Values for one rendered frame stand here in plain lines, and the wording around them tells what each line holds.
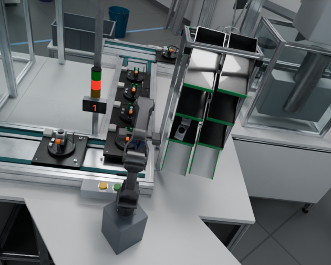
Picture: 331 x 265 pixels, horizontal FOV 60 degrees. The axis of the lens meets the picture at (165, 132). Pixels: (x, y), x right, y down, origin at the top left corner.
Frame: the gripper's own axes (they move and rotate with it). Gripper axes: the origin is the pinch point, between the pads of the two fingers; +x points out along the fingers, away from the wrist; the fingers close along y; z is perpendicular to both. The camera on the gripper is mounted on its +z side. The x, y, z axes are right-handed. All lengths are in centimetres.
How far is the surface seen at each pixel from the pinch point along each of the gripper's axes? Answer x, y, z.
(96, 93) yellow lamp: -3.6, 23.2, 29.2
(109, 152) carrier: 28.5, 13.7, 21.2
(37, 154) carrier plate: 29, 49, 13
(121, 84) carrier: 27, 14, 89
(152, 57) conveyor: 34, -8, 157
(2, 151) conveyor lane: 34, 69, 17
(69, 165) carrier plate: 28.6, 32.1, 7.9
